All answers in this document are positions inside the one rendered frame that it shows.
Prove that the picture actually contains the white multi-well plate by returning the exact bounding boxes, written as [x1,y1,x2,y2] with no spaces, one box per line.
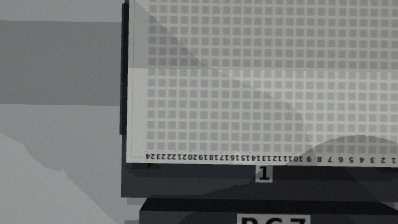
[126,0,398,167]

